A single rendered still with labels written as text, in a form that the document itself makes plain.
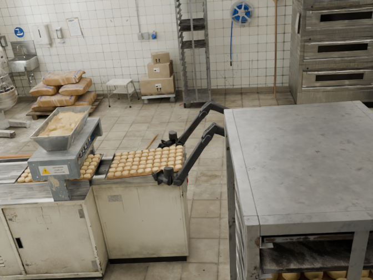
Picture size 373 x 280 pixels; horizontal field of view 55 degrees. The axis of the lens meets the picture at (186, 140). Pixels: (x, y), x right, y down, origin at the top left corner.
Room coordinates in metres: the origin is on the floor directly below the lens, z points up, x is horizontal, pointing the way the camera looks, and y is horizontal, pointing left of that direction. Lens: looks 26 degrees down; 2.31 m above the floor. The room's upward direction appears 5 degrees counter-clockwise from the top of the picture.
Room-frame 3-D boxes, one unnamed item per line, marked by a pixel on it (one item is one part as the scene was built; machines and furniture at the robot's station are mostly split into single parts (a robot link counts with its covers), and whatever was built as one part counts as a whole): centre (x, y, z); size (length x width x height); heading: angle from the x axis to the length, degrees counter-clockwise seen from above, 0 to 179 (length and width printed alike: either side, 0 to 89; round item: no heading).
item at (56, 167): (2.53, 0.91, 1.01); 0.72 x 0.33 x 0.34; 176
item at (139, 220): (2.49, 0.40, 0.45); 0.70 x 0.34 x 0.90; 86
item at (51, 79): (6.36, 2.09, 0.62); 0.72 x 0.42 x 0.17; 88
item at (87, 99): (6.32, 1.84, 0.19); 0.72 x 0.42 x 0.15; 176
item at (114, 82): (6.46, 1.10, 0.23); 0.45 x 0.45 x 0.46; 73
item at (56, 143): (2.53, 0.91, 1.25); 0.56 x 0.29 x 0.14; 176
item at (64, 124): (2.53, 0.90, 1.28); 0.54 x 0.27 x 0.06; 176
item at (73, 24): (6.92, 1.85, 1.37); 0.27 x 0.02 x 0.40; 81
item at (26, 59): (6.89, 2.87, 0.93); 0.99 x 0.38 x 1.09; 81
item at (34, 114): (6.35, 2.14, 0.06); 1.20 x 0.80 x 0.11; 84
